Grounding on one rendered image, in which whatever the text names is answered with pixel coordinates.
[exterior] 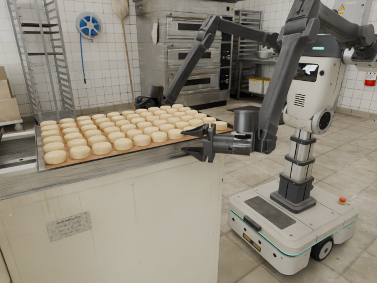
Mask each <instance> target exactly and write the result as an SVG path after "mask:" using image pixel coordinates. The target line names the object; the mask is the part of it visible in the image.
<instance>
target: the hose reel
mask: <svg viewBox="0 0 377 283"><path fill-rule="evenodd" d="M99 20H100V21H99ZM101 25H102V30H101ZM76 28H77V31H78V32H79V33H80V46H81V59H82V69H83V74H84V83H85V84H86V80H85V73H84V64H83V58H82V44H81V36H83V37H84V38H86V39H91V43H93V42H94V41H93V39H96V38H98V37H99V36H100V35H101V34H102V32H103V23H102V21H101V19H100V18H99V16H98V15H96V14H95V13H93V12H89V11H87V12H83V13H81V14H79V15H78V17H77V19H76ZM100 31H101V32H100Z"/></svg>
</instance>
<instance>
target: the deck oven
mask: <svg viewBox="0 0 377 283"><path fill-rule="evenodd" d="M239 1H246V0H132V2H134V3H135V12H136V28H137V42H138V43H137V45H138V54H139V70H140V86H141V96H147V97H149V96H148V89H149V83H157V84H161V85H162V86H163V87H164V91H163V93H164V92H165V90H166V89H167V88H168V87H169V85H170V84H171V82H172V80H173V79H174V77H175V75H176V73H177V72H178V70H179V68H180V67H181V65H182V63H183V62H184V60H185V58H186V56H187V55H188V53H189V51H190V49H191V47H192V45H193V40H194V38H195V37H196V34H197V33H198V31H199V29H200V27H201V26H202V24H203V22H204V21H205V19H206V18H207V16H208V15H215V16H216V15H217V16H220V17H221V18H223V19H226V20H229V21H233V22H234V21H235V3H237V2H239ZM157 17H158V22H157ZM154 23H157V24H158V28H157V44H155V43H154V42H153V37H152V35H151V34H152V31H153V24H154ZM232 42H233V35H232V34H228V33H224V32H220V31H217V32H216V35H215V39H214V41H213V43H212V45H211V46H210V48H209V49H207V50H206V51H205V52H204V53H203V55H202V56H201V58H200V59H199V61H198V63H197V65H196V66H195V68H194V70H193V71H192V73H191V75H190V76H189V78H188V79H187V81H186V83H185V85H184V86H183V88H182V90H181V91H180V93H179V95H178V98H177V100H176V101H175V103H176V104H182V105H184V106H187V107H190V108H192V109H195V110H197V111H198V110H202V109H208V108H214V107H220V106H226V104H227V100H229V96H230V86H231V71H232V49H233V43H232Z"/></svg>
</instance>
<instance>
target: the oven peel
mask: <svg viewBox="0 0 377 283"><path fill-rule="evenodd" d="M111 4H112V11H113V12H114V13H115V14H116V15H117V16H118V17H119V18H120V19H121V21H122V29H123V36H124V41H125V48H126V56H127V64H128V71H129V76H130V84H131V93H132V102H133V107H134V111H135V106H134V104H135V101H134V93H133V88H132V79H131V71H130V63H129V58H128V50H127V43H126V36H125V28H124V23H123V18H124V17H125V16H126V15H127V14H128V13H129V9H128V0H111Z"/></svg>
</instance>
